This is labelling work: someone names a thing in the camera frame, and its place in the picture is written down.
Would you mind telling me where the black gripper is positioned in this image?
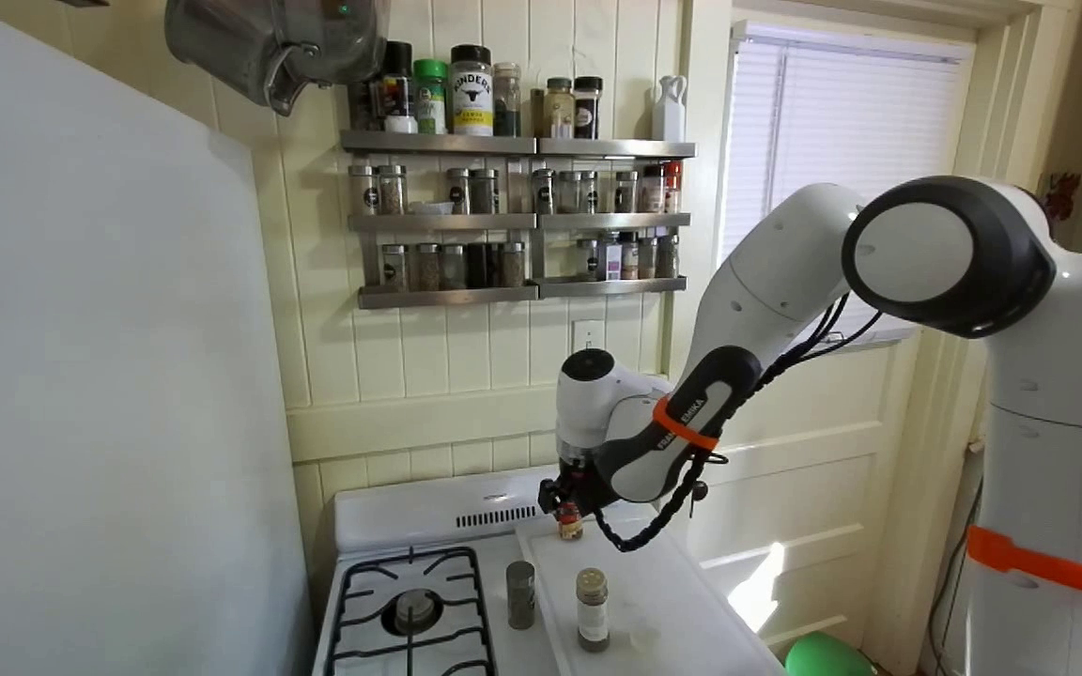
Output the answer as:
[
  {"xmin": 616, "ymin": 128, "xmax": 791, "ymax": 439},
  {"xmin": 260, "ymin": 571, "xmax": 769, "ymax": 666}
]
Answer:
[{"xmin": 539, "ymin": 463, "xmax": 601, "ymax": 526}]

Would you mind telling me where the orange capped spice bottle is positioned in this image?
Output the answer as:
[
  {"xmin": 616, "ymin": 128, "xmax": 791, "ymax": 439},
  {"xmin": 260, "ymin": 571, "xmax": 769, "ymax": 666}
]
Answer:
[{"xmin": 558, "ymin": 516, "xmax": 581, "ymax": 540}]

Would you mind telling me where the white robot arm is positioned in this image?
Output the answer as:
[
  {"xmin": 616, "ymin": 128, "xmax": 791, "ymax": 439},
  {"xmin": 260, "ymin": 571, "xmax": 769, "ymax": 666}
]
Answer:
[{"xmin": 539, "ymin": 175, "xmax": 1082, "ymax": 676}]

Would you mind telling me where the metal spice shelf rack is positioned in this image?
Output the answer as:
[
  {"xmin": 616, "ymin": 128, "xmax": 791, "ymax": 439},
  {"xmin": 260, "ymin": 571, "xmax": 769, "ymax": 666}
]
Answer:
[{"xmin": 342, "ymin": 133, "xmax": 694, "ymax": 309}]

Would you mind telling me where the green lid spice bottle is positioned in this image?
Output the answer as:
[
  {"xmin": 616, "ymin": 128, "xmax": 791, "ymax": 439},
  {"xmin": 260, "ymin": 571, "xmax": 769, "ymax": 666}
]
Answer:
[{"xmin": 414, "ymin": 60, "xmax": 449, "ymax": 135}]

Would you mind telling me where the clear spice jar on board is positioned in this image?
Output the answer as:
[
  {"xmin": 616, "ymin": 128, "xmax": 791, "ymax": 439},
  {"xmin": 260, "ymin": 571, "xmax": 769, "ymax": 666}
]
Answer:
[{"xmin": 574, "ymin": 566, "xmax": 614, "ymax": 654}]

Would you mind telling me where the grey jar on stove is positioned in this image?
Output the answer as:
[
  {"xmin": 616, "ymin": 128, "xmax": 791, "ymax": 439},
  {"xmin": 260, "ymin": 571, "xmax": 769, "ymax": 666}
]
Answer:
[{"xmin": 508, "ymin": 560, "xmax": 539, "ymax": 632}]

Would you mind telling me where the white cutting board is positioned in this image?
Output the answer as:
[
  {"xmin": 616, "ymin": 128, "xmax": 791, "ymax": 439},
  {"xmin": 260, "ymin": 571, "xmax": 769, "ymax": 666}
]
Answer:
[{"xmin": 520, "ymin": 520, "xmax": 781, "ymax": 676}]

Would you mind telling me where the white gas stove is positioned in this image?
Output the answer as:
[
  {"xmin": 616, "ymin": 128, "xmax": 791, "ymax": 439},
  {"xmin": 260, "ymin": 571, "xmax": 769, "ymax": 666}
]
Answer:
[{"xmin": 310, "ymin": 453, "xmax": 786, "ymax": 676}]

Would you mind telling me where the black stove grate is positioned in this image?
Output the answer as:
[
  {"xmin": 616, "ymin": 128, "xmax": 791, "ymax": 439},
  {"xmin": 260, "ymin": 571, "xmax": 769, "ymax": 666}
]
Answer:
[{"xmin": 320, "ymin": 543, "xmax": 496, "ymax": 676}]

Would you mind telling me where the stove burner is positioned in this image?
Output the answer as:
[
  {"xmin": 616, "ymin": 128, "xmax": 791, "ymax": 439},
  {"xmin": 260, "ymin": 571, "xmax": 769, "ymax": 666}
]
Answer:
[{"xmin": 385, "ymin": 588, "xmax": 442, "ymax": 636}]

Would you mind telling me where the green object on floor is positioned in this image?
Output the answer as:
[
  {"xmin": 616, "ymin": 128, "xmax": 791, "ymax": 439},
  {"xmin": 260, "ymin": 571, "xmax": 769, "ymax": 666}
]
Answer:
[{"xmin": 781, "ymin": 636, "xmax": 879, "ymax": 676}]

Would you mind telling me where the red lid spice jar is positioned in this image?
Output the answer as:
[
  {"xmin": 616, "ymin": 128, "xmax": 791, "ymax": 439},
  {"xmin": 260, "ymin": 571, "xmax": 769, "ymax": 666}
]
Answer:
[{"xmin": 660, "ymin": 162, "xmax": 684, "ymax": 215}]

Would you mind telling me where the white label spice container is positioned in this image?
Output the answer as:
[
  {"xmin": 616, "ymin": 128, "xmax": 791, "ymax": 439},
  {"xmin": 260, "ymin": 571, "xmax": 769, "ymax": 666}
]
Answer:
[{"xmin": 450, "ymin": 44, "xmax": 496, "ymax": 135}]

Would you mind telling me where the white window blind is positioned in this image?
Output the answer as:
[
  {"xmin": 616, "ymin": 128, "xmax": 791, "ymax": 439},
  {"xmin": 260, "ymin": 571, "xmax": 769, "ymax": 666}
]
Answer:
[{"xmin": 718, "ymin": 21, "xmax": 971, "ymax": 254}]

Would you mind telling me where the white refrigerator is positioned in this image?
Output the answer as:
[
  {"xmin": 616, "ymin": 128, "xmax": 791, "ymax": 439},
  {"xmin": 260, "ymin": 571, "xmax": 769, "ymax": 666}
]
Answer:
[{"xmin": 0, "ymin": 21, "xmax": 311, "ymax": 676}]

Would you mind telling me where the hanging steel pan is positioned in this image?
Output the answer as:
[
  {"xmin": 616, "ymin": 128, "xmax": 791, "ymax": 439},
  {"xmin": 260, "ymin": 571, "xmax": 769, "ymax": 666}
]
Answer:
[{"xmin": 166, "ymin": 0, "xmax": 385, "ymax": 118}]

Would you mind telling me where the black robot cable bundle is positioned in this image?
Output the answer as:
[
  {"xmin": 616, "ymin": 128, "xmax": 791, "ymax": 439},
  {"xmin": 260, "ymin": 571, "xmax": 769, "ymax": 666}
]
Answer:
[{"xmin": 590, "ymin": 294, "xmax": 892, "ymax": 557}]

